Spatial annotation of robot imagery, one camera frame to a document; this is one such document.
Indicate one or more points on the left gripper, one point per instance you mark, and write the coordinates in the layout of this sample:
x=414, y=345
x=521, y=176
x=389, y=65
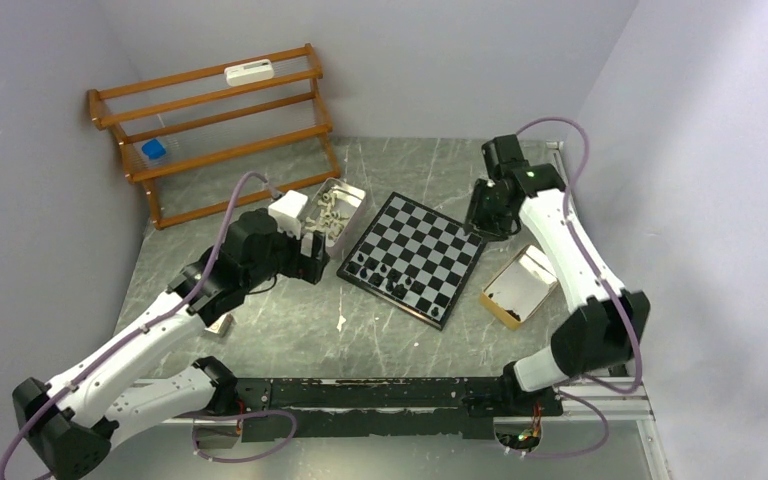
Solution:
x=309, y=267

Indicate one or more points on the black bishop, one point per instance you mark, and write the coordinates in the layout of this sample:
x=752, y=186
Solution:
x=375, y=279

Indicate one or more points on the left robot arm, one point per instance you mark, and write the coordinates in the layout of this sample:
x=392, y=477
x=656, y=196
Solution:
x=75, y=419

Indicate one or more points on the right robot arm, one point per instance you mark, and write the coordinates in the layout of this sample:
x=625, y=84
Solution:
x=606, y=320

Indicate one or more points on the pink tin of white pieces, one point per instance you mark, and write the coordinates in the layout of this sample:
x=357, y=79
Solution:
x=334, y=211

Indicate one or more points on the black chess king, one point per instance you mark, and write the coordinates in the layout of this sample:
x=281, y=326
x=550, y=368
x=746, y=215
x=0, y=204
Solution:
x=399, y=291

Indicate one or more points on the gold tin of black pieces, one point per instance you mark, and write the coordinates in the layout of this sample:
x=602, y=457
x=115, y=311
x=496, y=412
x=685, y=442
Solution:
x=518, y=289

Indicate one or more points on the chessboard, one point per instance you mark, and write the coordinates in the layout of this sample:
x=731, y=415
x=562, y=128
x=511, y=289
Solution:
x=433, y=249

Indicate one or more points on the small card box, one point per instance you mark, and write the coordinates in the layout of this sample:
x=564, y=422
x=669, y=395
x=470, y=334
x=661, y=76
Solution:
x=220, y=327

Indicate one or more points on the wooden shelf rack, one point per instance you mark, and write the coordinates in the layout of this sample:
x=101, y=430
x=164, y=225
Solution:
x=136, y=168

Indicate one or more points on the blue cap container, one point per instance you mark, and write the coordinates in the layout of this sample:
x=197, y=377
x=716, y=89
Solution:
x=153, y=149

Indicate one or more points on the white box on rack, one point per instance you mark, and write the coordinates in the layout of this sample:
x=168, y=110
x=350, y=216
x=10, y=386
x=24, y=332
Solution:
x=249, y=72

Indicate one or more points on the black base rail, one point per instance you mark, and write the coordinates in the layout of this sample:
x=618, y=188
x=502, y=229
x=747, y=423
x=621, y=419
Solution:
x=470, y=407

